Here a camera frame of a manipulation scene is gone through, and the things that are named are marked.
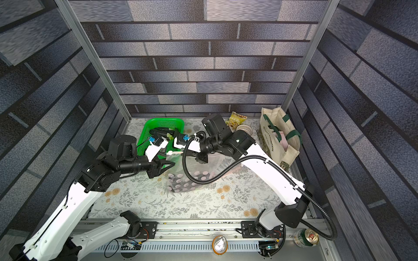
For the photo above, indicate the green plastic basket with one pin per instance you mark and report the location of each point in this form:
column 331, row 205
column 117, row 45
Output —
column 173, row 123

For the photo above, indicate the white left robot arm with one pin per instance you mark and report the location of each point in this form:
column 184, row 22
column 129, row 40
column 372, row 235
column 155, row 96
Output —
column 53, row 241

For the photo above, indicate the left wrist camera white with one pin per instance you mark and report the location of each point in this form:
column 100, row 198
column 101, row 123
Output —
column 156, row 144

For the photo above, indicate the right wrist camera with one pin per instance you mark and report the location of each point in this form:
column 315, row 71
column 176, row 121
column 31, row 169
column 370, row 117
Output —
column 181, row 140

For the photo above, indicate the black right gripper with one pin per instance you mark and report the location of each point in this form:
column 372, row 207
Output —
column 170, row 134

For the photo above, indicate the tape roll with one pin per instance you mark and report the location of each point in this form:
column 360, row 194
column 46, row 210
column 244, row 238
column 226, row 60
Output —
column 219, row 245

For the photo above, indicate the aluminium frame post left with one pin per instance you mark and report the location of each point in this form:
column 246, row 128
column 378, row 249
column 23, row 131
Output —
column 75, row 25

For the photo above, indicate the yellow snack packet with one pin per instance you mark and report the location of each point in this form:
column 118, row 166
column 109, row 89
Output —
column 235, row 120

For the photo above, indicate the aluminium frame post right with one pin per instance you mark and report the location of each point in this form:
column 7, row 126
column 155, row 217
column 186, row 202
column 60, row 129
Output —
column 312, row 47

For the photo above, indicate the beige tote bag green handles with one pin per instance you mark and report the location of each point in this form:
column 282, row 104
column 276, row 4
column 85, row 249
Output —
column 279, row 137

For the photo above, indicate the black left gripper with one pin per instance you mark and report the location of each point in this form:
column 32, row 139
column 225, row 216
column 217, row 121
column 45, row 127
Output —
column 155, row 167

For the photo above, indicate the floral patterned table mat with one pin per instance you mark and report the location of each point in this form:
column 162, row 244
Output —
column 240, row 194

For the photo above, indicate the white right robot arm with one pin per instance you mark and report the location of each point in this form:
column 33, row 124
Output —
column 244, row 150

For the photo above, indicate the aluminium frame post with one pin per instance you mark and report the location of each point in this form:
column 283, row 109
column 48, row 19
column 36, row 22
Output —
column 312, row 47
column 75, row 25

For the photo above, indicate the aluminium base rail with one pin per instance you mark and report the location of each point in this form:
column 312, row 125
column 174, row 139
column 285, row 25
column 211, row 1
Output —
column 191, row 240

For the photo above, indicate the green drink can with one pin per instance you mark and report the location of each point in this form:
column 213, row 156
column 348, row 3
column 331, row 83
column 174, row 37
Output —
column 306, row 238

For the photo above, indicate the clear pink-dotted zip-top bag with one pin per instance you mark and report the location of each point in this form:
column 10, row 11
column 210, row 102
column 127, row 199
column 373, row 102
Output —
column 178, row 182

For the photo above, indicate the small patterned bowl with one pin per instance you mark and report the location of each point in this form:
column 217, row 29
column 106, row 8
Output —
column 245, row 128

